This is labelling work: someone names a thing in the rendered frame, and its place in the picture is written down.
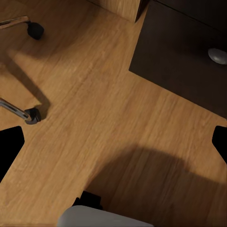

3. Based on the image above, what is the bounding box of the swivel chair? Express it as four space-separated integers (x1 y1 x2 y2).
0 15 44 125

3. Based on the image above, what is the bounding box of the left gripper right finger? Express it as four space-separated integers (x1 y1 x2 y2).
212 126 227 164

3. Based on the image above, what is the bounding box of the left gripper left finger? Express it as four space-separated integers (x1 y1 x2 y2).
0 126 25 183

